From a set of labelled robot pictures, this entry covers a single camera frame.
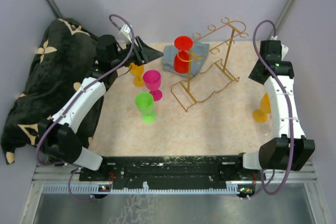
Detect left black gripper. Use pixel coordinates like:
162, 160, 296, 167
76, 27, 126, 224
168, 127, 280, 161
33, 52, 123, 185
111, 36, 163, 69

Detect red plastic wine glass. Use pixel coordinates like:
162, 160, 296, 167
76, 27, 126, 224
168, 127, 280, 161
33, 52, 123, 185
173, 36, 193, 74

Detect orange plastic wine glass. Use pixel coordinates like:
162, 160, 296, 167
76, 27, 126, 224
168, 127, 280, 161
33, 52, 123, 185
252, 93, 271, 123

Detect clear glass wine glass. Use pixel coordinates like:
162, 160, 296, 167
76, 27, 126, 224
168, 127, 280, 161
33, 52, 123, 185
260, 123, 271, 136

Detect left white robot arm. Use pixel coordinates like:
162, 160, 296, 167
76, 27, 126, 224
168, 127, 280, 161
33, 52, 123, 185
37, 35, 163, 180

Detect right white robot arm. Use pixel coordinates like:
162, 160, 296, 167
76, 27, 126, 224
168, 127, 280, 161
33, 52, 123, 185
234, 40, 315, 180

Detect yellow plastic wine glass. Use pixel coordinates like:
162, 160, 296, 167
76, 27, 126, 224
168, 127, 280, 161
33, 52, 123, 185
129, 63, 145, 87

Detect pink plastic wine glass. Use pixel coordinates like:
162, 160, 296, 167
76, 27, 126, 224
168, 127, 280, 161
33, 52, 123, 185
143, 70, 163, 101

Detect green plastic wine glass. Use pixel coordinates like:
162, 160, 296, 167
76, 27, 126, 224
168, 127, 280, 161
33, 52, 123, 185
134, 92, 156, 123

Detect folded light blue jeans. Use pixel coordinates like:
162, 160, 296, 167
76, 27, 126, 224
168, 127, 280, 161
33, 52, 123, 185
162, 42, 209, 78

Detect black floral blanket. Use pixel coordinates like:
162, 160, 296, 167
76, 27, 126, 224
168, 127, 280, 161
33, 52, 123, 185
1, 18, 99, 165

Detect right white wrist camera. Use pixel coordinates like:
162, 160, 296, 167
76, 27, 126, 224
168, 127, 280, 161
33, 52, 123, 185
270, 36, 289, 60

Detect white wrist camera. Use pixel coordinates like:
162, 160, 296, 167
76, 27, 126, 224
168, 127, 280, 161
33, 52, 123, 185
119, 24, 132, 44
270, 36, 289, 60

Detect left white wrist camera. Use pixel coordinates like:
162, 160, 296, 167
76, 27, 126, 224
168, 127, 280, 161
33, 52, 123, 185
119, 24, 132, 44

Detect gold wire glass rack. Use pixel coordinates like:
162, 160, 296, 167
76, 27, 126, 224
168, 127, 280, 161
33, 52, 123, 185
170, 17, 249, 113

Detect grey cable duct strip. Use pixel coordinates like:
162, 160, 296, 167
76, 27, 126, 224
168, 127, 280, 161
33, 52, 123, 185
41, 182, 263, 195

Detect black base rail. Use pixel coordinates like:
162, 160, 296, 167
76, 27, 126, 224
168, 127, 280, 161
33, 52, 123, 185
79, 154, 260, 190

